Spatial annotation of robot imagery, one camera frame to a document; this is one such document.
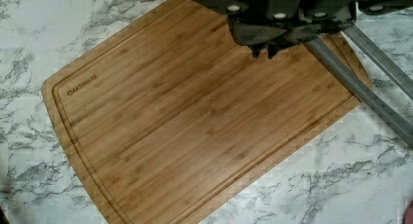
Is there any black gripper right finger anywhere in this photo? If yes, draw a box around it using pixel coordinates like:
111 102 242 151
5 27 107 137
267 22 355 59

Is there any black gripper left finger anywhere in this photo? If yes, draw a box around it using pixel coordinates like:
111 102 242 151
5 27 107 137
227 19 286 58

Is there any grey oven door handle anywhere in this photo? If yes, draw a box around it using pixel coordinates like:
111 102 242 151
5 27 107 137
303 23 413 146

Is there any bamboo cutting board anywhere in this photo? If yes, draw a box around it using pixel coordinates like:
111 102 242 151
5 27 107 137
42 0 357 224

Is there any red object at corner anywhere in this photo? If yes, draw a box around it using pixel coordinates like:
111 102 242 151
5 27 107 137
402 202 413 224

